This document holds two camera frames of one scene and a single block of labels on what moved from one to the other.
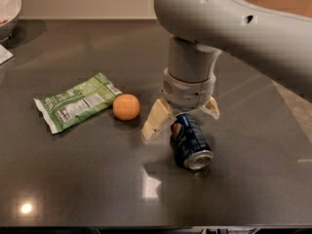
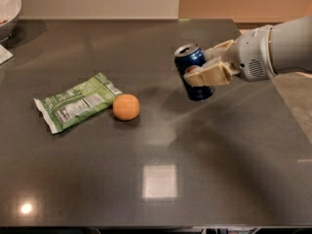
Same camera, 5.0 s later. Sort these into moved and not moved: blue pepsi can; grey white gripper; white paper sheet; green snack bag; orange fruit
Moved: grey white gripper; blue pepsi can
Not moved: orange fruit; green snack bag; white paper sheet
